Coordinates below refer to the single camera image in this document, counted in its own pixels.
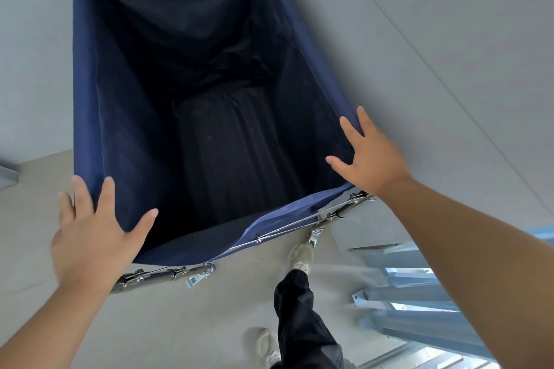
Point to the person's right hand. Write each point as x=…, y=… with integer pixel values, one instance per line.
x=376, y=161

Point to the person's left hand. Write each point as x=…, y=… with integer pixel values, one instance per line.
x=88, y=247

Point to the person's right forearm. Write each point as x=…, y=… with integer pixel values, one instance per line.
x=471, y=260

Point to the person's left thumb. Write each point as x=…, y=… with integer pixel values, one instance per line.
x=142, y=226

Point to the white shoe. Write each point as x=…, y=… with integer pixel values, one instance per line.
x=301, y=255
x=266, y=347

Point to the metal cart caster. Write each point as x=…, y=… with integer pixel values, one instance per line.
x=200, y=274
x=315, y=237

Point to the person's right middle finger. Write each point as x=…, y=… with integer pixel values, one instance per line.
x=366, y=120

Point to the navy blue fabric cart bag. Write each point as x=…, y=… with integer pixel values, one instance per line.
x=130, y=122

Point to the person's left forearm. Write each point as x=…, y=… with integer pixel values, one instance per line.
x=60, y=329

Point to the black trousers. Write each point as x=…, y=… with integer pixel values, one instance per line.
x=303, y=321

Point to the metal cart frame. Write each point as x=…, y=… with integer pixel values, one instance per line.
x=151, y=276

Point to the grey metal rail piece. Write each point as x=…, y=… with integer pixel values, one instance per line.
x=7, y=176

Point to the person's left middle finger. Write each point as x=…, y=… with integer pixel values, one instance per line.
x=82, y=195

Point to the person's right thumb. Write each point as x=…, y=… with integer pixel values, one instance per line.
x=341, y=166

